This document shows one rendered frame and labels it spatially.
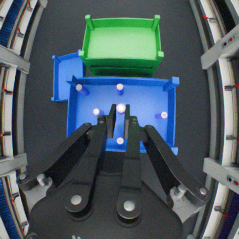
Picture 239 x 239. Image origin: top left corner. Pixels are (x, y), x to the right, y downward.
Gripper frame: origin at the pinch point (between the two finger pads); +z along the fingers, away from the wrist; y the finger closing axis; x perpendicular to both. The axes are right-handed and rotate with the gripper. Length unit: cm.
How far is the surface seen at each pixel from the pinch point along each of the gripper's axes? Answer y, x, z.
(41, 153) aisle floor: -57, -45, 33
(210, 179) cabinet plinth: 60, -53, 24
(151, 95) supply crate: 8.8, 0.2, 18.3
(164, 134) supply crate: 13.3, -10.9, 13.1
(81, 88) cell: -11.1, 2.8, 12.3
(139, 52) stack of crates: 5.9, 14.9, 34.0
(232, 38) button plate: 53, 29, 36
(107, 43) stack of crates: -7.9, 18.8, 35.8
